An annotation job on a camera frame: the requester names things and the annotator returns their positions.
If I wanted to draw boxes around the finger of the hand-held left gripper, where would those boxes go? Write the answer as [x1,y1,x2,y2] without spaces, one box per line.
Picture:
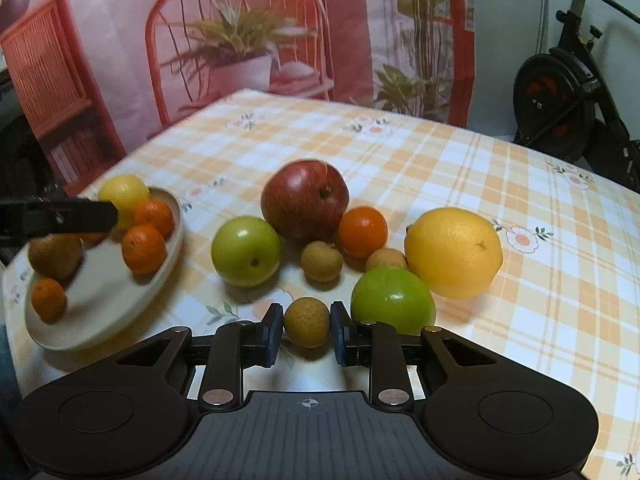
[45,199,119,237]

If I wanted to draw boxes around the brown kiwi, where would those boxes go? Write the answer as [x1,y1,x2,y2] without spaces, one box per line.
[27,234,85,283]

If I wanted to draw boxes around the cream ceramic plate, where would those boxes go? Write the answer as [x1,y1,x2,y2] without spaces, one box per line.
[24,187,186,352]

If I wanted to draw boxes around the tan longan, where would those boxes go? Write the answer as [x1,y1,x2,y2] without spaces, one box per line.
[365,247,408,273]
[282,296,331,350]
[300,240,344,283]

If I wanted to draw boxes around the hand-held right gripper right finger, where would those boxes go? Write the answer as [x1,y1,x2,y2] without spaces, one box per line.
[330,301,526,413]

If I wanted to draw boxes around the dark red apple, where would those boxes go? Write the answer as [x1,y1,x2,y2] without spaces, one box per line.
[260,159,350,243]

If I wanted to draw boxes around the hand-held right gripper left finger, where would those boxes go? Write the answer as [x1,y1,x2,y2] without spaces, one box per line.
[100,302,285,413]

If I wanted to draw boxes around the large yellow lemon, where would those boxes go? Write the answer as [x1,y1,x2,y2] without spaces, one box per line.
[404,206,503,300]

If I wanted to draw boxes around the printed backdrop cloth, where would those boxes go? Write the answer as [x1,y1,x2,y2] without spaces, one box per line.
[0,0,476,196]

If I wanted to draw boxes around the black exercise bike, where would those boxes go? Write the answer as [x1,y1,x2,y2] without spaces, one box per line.
[512,0,640,191]

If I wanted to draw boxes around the orange checked floral tablecloth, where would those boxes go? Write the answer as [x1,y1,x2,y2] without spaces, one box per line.
[2,87,640,480]

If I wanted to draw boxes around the small yellow lemon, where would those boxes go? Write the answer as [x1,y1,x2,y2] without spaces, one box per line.
[97,174,151,231]

